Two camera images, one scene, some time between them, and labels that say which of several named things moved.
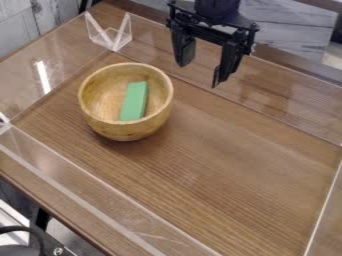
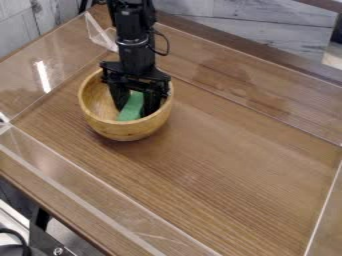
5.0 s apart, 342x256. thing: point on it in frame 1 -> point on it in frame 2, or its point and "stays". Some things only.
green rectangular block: (135, 101) stays
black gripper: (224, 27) -> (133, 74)
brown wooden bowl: (98, 98) stays
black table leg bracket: (52, 246) stays
